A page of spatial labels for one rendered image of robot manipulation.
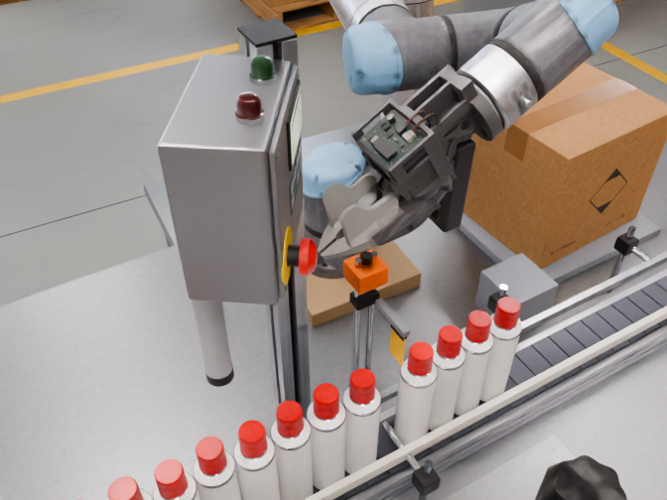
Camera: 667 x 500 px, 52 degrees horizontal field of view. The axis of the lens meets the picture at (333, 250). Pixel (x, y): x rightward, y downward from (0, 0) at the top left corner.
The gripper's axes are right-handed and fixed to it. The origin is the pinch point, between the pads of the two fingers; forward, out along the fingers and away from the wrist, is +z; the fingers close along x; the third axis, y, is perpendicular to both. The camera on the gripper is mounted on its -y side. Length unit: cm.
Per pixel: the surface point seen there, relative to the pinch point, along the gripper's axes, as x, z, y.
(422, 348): -0.5, 0.2, -28.3
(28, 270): -174, 95, -99
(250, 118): -4.0, -2.3, 16.0
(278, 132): -2.5, -3.4, 14.0
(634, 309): -2, -33, -71
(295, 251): -1.3, 2.9, 2.2
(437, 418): 1.2, 5.6, -44.2
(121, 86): -293, 32, -135
